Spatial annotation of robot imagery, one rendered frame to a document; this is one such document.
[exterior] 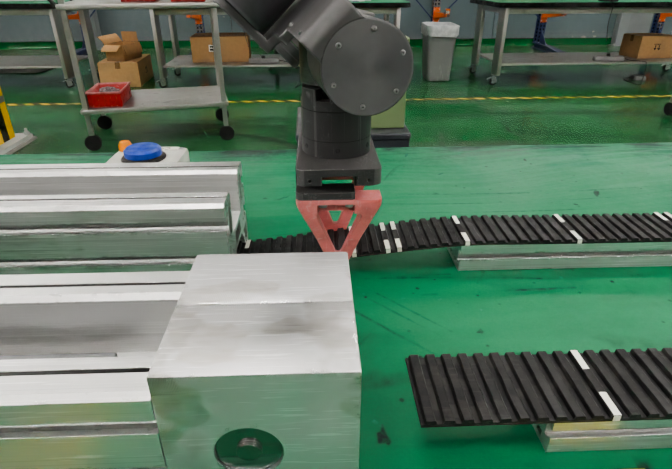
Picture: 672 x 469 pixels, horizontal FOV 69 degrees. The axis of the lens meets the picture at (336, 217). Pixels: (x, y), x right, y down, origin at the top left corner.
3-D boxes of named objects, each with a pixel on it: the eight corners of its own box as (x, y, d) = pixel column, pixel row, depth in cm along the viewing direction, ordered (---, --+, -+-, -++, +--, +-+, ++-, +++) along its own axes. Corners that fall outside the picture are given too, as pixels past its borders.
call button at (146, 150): (167, 157, 57) (165, 140, 56) (158, 169, 53) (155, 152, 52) (132, 157, 56) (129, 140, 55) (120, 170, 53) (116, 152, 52)
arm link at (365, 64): (289, -103, 34) (207, -7, 36) (315, -135, 24) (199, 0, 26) (396, 26, 39) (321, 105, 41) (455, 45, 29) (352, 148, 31)
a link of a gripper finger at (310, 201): (299, 280, 41) (294, 176, 37) (301, 239, 48) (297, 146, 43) (379, 278, 41) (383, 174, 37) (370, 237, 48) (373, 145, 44)
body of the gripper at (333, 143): (296, 193, 37) (292, 95, 34) (299, 150, 46) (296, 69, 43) (381, 191, 38) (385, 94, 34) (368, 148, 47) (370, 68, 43)
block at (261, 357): (344, 345, 36) (345, 231, 32) (357, 512, 25) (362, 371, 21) (220, 349, 36) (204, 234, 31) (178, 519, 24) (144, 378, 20)
